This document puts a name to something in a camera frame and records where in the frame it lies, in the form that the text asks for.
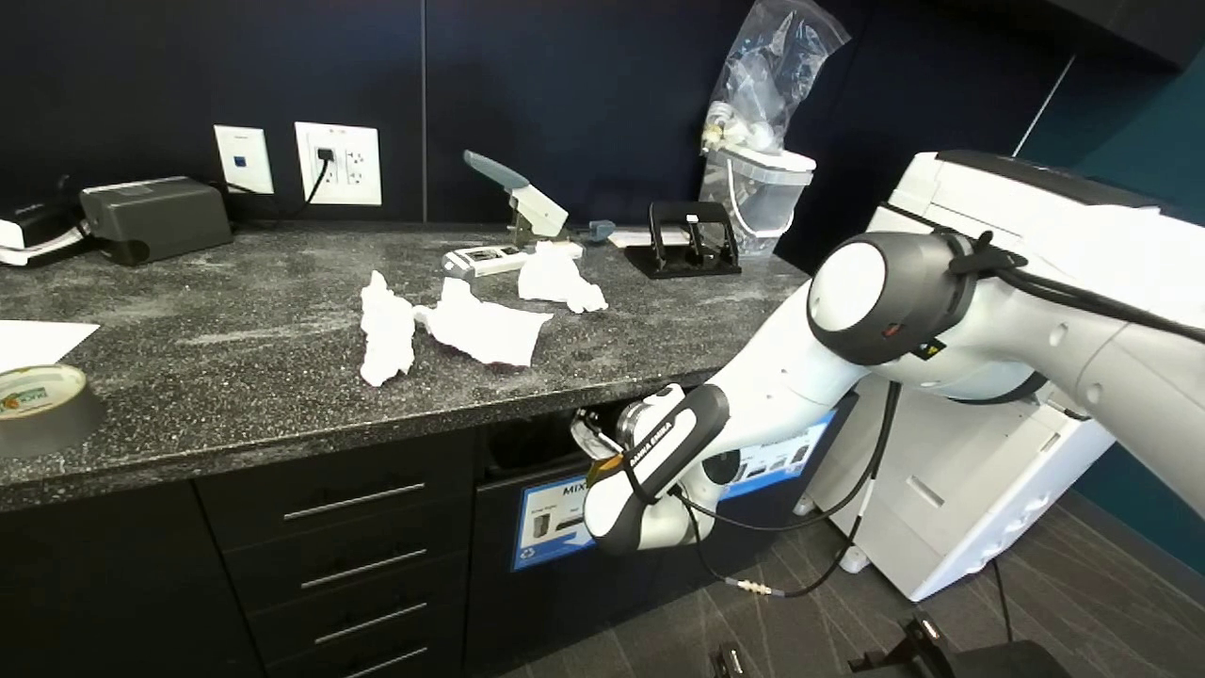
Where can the white printer caster wheel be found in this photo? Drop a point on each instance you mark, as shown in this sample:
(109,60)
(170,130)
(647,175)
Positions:
(852,562)

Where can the black base cabinet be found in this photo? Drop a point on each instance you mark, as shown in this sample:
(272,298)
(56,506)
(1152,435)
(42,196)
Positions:
(128,589)

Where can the white office printer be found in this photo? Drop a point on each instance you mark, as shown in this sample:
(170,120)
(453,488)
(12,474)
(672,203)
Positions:
(980,529)

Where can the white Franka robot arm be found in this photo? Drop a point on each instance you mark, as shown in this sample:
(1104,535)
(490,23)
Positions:
(881,304)

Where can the grey blue stapler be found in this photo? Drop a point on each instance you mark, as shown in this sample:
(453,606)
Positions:
(539,209)

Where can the blue mixed paper label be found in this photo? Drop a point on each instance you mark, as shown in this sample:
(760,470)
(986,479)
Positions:
(549,529)
(786,466)

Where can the white tissue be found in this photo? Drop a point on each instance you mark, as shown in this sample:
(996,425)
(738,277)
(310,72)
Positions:
(561,279)
(387,328)
(483,328)

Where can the white oblong device grey end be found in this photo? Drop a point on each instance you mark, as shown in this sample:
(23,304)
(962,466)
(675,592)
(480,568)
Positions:
(597,230)

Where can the white and black desk device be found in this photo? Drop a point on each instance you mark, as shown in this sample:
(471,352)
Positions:
(32,230)

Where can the black frame holder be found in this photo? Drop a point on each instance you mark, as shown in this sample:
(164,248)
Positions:
(685,265)

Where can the white handheld device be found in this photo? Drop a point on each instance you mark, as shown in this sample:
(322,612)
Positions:
(483,262)

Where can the small white wall plate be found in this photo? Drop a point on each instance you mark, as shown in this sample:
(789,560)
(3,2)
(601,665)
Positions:
(243,161)

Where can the wide white wall outlet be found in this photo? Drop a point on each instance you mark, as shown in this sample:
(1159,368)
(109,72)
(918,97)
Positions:
(358,173)

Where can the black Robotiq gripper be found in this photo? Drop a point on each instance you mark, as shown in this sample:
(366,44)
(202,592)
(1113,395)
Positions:
(594,435)

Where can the clear plastic bag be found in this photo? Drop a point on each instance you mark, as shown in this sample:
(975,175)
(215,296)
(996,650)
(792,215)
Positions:
(768,76)

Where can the black box device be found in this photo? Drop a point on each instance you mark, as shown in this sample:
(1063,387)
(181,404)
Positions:
(158,215)

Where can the round beige dish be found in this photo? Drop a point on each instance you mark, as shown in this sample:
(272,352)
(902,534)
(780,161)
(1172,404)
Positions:
(40,395)

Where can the black tripod head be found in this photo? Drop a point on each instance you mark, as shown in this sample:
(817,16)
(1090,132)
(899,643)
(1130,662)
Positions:
(930,652)

